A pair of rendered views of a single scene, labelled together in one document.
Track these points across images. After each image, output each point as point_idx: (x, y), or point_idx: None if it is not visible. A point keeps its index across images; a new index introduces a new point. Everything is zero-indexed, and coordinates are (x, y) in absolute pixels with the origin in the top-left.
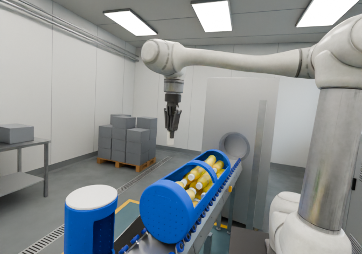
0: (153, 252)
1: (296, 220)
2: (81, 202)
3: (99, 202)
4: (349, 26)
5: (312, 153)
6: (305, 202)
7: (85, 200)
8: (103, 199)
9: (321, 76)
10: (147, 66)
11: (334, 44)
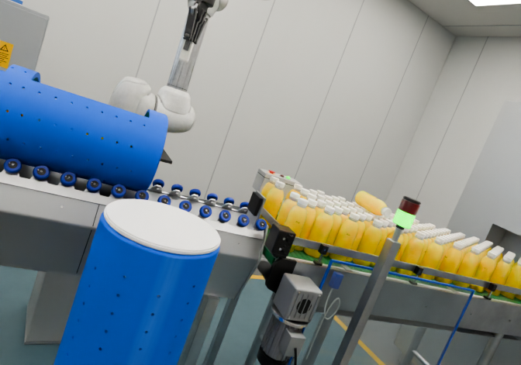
0: (153, 200)
1: (184, 92)
2: (198, 226)
3: (173, 210)
4: None
5: (194, 51)
6: (187, 80)
7: (189, 224)
8: (160, 208)
9: (210, 8)
10: None
11: None
